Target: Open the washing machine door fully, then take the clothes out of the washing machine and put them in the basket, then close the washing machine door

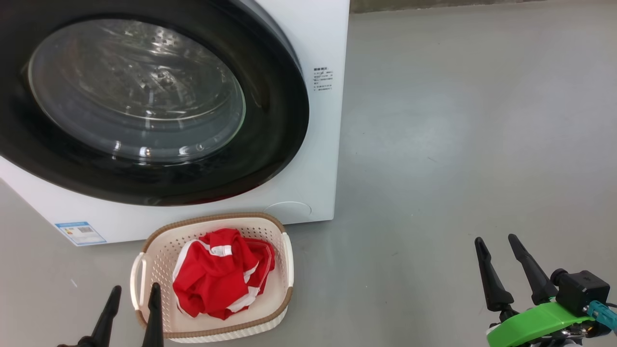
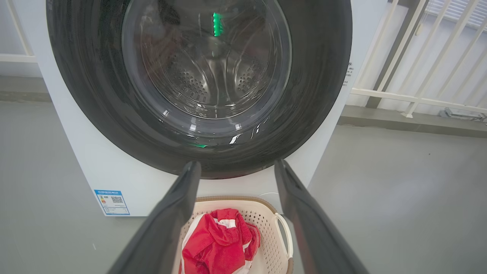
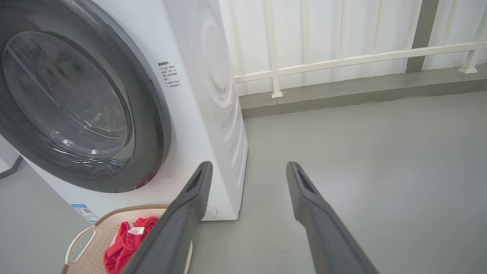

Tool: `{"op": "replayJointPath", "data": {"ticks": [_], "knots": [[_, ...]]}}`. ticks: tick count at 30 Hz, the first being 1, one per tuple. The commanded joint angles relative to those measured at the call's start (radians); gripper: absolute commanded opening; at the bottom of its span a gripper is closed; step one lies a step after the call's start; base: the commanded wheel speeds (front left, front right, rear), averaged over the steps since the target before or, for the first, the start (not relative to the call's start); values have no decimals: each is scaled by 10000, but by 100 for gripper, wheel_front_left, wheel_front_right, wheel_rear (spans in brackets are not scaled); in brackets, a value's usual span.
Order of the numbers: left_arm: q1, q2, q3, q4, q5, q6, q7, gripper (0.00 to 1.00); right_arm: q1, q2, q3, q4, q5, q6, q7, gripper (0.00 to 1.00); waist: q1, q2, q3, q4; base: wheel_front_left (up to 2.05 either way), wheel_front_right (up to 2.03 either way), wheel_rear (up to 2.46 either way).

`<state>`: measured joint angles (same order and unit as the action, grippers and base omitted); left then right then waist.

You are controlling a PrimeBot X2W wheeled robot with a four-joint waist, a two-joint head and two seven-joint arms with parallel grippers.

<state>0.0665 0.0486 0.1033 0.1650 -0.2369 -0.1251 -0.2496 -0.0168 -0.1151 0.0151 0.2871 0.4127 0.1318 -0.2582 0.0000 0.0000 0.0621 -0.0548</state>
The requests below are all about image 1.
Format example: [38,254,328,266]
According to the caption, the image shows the teal right cable connector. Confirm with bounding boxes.
[587,300,617,333]

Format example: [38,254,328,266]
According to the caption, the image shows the blue energy label sticker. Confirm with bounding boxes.
[54,221,107,246]

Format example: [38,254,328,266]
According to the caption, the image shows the white front-load washing machine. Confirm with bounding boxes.
[0,0,351,246]

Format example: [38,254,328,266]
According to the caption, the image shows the cream perforated basket brown rim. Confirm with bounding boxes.
[130,212,295,344]

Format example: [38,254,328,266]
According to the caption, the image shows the black round glass washer door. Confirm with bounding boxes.
[0,0,310,207]

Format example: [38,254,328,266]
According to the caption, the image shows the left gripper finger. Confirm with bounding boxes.
[89,285,122,347]
[142,282,164,347]

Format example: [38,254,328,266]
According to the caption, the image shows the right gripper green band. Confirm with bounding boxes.
[475,234,596,347]

